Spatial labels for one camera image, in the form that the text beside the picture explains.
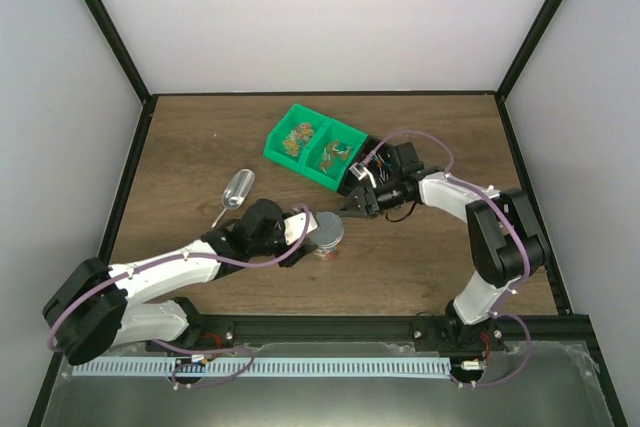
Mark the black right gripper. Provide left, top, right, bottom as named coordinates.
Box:
left=336, top=180, right=405, bottom=219

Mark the clear plastic jar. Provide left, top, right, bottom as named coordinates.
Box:
left=314, top=239, right=341, bottom=261

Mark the silver metal jar lid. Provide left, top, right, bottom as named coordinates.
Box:
left=310, top=211, right=344, bottom=248

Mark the green bin with lollipops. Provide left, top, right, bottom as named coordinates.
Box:
left=301, top=120, right=368, bottom=192

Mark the silver metal scoop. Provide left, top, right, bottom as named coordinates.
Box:
left=211, top=169, right=255, bottom=227

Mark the green bin with star candies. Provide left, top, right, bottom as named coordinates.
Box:
left=263, top=104, right=329, bottom=172

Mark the black bin with lollipops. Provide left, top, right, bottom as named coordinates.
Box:
left=337, top=136, right=397, bottom=197

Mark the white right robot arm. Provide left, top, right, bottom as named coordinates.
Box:
left=337, top=141, right=550, bottom=350

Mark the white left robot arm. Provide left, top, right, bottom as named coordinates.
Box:
left=43, top=199, right=318, bottom=366

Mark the light blue slotted strip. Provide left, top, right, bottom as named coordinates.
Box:
left=72, top=357, right=451, bottom=379

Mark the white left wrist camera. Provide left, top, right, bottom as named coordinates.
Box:
left=284, top=212, right=318, bottom=246

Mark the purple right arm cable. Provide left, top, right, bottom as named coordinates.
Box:
left=364, top=130, right=533, bottom=389

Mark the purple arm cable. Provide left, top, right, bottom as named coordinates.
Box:
left=47, top=202, right=311, bottom=391
left=364, top=130, right=533, bottom=389

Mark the black front mounting rail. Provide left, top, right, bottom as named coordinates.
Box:
left=64, top=314, right=591, bottom=354

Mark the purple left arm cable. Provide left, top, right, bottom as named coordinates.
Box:
left=47, top=202, right=311, bottom=391

